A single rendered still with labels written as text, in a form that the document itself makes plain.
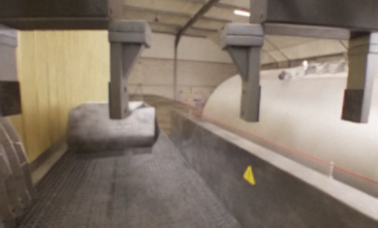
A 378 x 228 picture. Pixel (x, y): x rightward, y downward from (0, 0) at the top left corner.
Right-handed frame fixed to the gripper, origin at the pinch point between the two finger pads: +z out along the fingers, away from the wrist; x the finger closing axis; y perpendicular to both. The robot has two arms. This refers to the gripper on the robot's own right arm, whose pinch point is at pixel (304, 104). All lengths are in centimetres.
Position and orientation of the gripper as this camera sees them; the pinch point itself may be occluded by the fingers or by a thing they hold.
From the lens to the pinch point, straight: 25.3
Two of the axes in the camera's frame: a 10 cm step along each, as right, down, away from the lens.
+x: 10.0, 0.2, 0.3
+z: -0.2, 9.9, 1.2
